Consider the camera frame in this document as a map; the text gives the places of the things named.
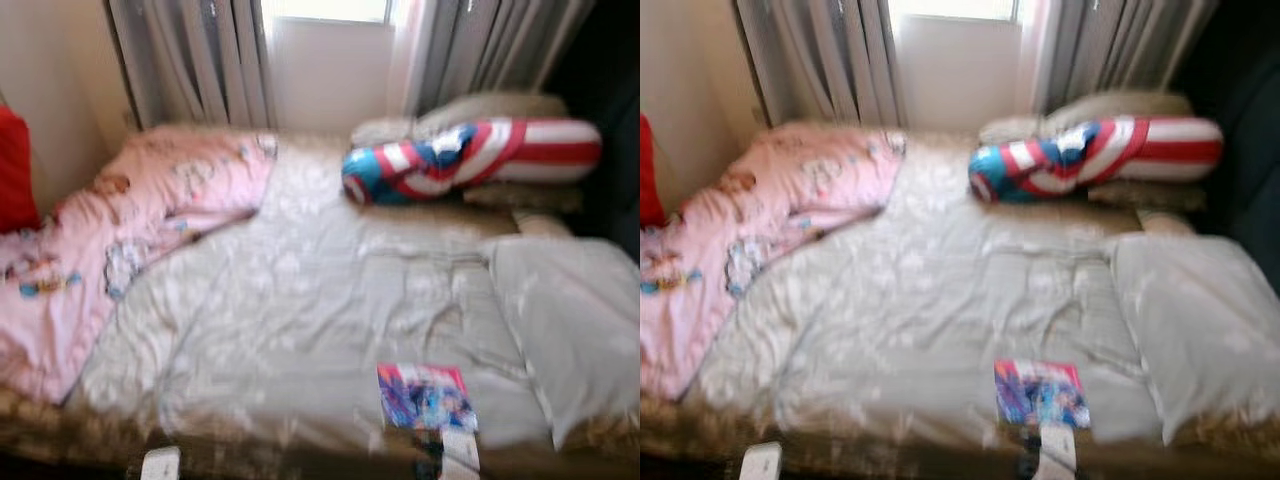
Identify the red white blue bolster pillow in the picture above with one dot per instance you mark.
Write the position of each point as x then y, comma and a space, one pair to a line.
480, 160
1100, 158

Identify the large grey pillow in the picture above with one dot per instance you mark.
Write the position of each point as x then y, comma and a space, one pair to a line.
575, 330
1200, 330

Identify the dark wardrobe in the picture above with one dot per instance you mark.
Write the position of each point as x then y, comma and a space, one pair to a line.
1245, 120
610, 110

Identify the colourful comic book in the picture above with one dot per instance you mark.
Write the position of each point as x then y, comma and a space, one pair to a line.
428, 398
1042, 394

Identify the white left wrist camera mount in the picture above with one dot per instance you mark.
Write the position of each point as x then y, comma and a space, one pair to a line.
160, 465
760, 462

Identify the large red cushion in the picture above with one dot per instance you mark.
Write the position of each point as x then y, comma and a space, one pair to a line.
652, 175
15, 170

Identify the pink cartoon print blanket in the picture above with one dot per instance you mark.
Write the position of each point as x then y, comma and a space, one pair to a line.
760, 215
120, 220

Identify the bright window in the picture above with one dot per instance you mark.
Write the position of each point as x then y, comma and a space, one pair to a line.
955, 8
325, 8

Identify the grey curtain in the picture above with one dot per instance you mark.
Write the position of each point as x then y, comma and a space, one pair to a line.
1130, 45
820, 60
190, 60
500, 45

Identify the flat beige pillow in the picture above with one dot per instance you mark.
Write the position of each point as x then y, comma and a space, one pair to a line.
1150, 196
530, 197

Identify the bed with beige floral sheet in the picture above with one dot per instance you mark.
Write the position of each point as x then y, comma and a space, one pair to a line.
320, 300
940, 300

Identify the white sheer curtain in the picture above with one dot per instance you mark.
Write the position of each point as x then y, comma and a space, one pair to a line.
1036, 60
408, 60

